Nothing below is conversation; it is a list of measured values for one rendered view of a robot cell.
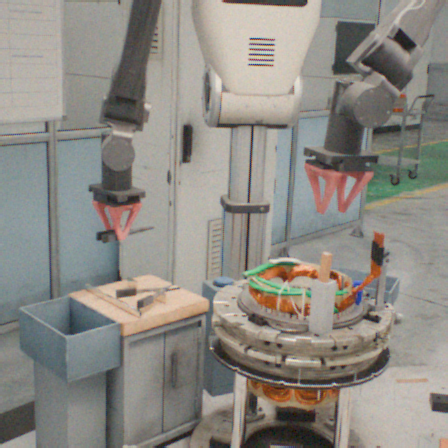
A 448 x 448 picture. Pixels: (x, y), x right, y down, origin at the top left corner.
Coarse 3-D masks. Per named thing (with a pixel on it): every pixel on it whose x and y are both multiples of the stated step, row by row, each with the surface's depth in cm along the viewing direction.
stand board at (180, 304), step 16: (112, 288) 141; (144, 288) 141; (96, 304) 132; (112, 304) 132; (160, 304) 133; (176, 304) 134; (192, 304) 134; (208, 304) 137; (128, 320) 125; (144, 320) 126; (160, 320) 129
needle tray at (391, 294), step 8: (320, 264) 161; (344, 272) 159; (352, 272) 158; (360, 272) 158; (368, 272) 157; (352, 280) 159; (360, 280) 158; (376, 280) 157; (392, 280) 155; (368, 288) 147; (392, 288) 147; (384, 296) 146; (392, 296) 147; (392, 304) 149
